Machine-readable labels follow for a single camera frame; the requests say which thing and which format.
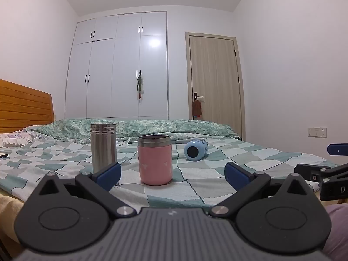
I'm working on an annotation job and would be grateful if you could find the white wardrobe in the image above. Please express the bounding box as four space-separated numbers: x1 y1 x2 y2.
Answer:
64 11 169 120

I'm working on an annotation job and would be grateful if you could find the white wall socket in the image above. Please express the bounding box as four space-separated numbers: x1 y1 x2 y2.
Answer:
307 126 328 138

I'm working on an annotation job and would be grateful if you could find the beige wooden door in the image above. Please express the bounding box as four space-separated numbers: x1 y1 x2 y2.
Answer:
185 32 246 141

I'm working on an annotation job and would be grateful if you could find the yellow cloth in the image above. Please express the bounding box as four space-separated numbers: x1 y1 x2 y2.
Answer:
0 190 26 253

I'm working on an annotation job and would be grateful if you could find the pink cup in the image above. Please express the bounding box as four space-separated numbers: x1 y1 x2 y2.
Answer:
137 135 173 186

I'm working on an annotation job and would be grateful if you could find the checkered bed sheet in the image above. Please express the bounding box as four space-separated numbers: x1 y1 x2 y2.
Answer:
0 133 340 216

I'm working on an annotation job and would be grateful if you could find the stainless steel cup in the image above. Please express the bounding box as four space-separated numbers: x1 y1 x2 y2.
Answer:
90 123 117 173

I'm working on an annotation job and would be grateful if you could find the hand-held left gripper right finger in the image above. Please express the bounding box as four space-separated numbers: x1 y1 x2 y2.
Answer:
208 162 310 219

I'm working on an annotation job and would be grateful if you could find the green floral blanket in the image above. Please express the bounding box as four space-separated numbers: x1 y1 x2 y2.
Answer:
27 118 241 145

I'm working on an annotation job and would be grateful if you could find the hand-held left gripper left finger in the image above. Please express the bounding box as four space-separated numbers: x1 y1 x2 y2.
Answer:
38 162 137 219

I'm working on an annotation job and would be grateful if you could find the wooden headboard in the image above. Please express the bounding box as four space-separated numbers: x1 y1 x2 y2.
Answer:
0 79 54 135

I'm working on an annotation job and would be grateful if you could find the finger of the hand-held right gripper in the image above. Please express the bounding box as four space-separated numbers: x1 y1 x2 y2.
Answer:
327 143 348 156
294 163 348 183

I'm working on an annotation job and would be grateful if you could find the floral pillow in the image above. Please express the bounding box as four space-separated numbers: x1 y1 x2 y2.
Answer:
0 130 37 148

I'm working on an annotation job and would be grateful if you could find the brown hanging pouch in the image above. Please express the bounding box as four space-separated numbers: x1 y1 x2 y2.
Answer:
192 100 203 117

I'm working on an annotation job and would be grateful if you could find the hanging key ornament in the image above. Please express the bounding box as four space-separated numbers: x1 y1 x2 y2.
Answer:
137 71 144 100

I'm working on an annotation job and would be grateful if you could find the purple clothing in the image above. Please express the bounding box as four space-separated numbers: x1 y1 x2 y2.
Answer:
323 203 348 261

